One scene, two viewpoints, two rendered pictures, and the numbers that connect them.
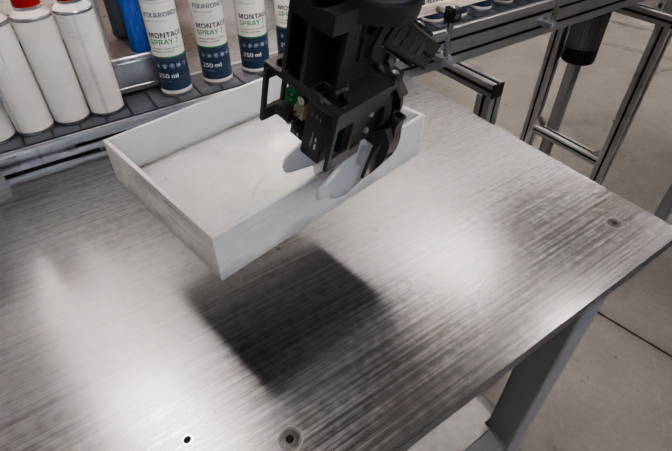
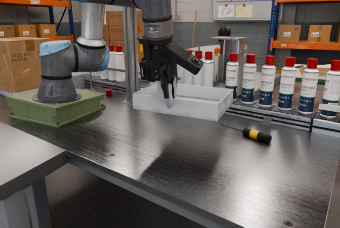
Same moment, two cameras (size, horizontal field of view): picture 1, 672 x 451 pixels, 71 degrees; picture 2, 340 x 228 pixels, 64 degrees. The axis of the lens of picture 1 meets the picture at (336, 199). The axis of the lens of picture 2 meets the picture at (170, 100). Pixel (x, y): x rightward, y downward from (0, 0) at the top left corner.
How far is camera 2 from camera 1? 0.71 m
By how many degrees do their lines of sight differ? 64
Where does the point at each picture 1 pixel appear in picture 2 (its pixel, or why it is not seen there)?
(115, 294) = (144, 124)
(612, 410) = not seen: outside the picture
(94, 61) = (205, 78)
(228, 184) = not seen: hidden behind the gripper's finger
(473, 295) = (187, 178)
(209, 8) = (246, 73)
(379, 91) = (154, 63)
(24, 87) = (187, 79)
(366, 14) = (145, 40)
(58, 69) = (196, 77)
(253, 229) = (142, 99)
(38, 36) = not seen: hidden behind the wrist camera
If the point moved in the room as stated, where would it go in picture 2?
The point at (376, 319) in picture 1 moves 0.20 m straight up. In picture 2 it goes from (161, 160) to (160, 92)
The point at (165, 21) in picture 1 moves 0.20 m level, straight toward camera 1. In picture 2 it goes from (229, 73) to (196, 79)
